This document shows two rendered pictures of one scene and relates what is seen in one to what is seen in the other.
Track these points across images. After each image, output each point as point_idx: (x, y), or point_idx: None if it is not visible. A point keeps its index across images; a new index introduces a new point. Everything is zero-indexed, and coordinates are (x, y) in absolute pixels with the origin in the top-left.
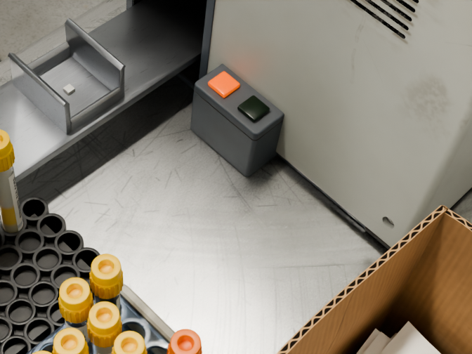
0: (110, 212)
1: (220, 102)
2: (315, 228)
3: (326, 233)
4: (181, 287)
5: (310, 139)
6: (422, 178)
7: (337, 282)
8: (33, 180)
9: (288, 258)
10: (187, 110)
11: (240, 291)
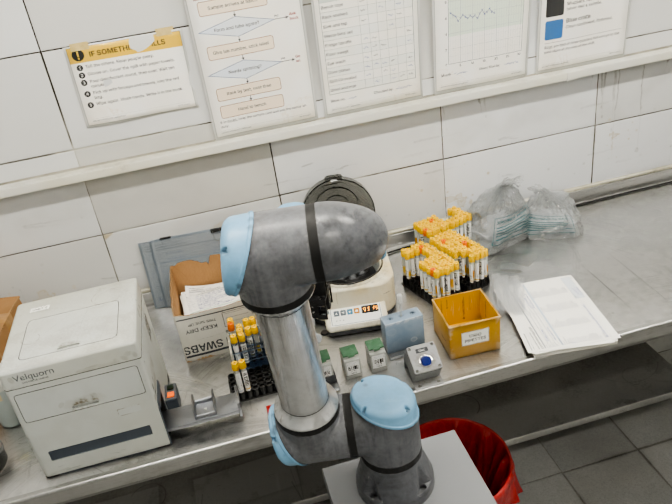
0: None
1: (175, 391)
2: (177, 383)
3: (176, 381)
4: (216, 380)
5: (164, 380)
6: (159, 348)
7: (184, 372)
8: None
9: (189, 379)
10: None
11: (205, 376)
